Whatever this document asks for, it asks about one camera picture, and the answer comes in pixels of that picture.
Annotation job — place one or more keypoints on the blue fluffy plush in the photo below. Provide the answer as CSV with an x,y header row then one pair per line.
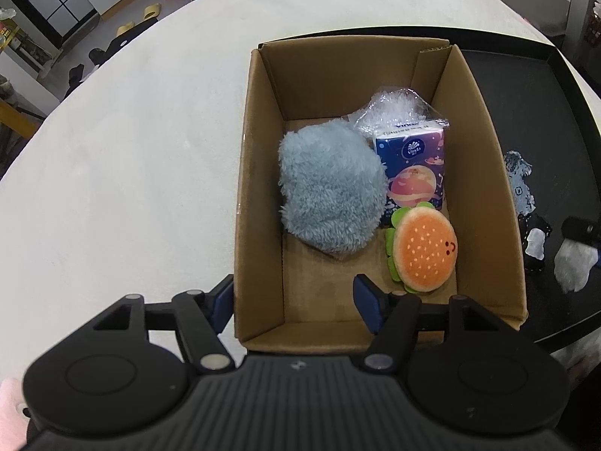
x,y
328,183

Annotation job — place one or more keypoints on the black shoe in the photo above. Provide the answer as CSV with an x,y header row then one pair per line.
x,y
97,55
76,76

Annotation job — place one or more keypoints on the grey printed pouch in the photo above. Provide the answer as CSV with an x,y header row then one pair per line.
x,y
519,183

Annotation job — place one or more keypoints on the orange burger plush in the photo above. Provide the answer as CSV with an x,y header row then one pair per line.
x,y
422,249

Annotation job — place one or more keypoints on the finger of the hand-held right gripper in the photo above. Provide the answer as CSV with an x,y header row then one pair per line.
x,y
580,230

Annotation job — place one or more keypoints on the clear crinkly plastic bag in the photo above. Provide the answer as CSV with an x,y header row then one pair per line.
x,y
394,108

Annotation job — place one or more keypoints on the black plastic tray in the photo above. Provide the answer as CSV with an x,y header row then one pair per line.
x,y
516,103

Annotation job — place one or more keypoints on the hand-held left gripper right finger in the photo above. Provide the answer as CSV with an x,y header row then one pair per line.
x,y
368,305

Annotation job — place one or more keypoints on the yellow legged side table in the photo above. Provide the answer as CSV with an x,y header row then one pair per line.
x,y
16,122

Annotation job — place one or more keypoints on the yellow slipper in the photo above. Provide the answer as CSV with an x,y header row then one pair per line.
x,y
125,29
152,11

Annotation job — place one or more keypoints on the blue tissue packet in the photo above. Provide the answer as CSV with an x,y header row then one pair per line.
x,y
413,169

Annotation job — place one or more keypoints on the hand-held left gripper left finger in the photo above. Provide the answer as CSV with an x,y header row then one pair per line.
x,y
223,303

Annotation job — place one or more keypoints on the brown cardboard box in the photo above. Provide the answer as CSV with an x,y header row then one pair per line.
x,y
328,303

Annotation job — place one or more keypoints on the pink cloth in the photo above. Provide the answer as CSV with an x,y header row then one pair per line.
x,y
9,413

